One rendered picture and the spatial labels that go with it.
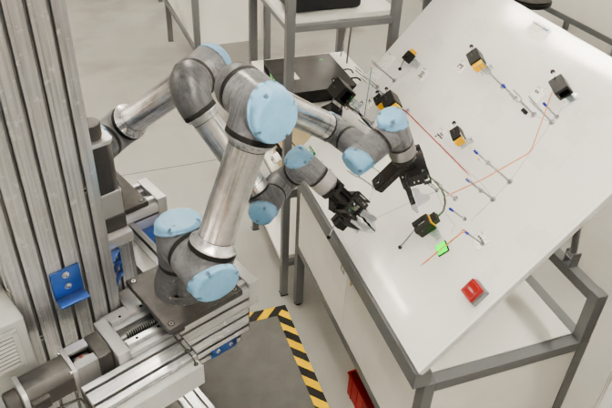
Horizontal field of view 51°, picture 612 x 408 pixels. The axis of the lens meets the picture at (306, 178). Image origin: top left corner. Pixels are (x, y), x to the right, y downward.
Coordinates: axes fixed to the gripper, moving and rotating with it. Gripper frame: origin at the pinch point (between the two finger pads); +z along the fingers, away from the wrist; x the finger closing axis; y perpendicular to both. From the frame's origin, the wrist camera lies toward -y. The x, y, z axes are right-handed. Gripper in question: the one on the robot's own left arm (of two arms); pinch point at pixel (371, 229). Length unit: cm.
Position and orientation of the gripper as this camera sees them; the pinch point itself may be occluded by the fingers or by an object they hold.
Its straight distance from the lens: 195.7
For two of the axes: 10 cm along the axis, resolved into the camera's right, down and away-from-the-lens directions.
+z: 7.0, 6.4, 3.2
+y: 4.4, -0.3, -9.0
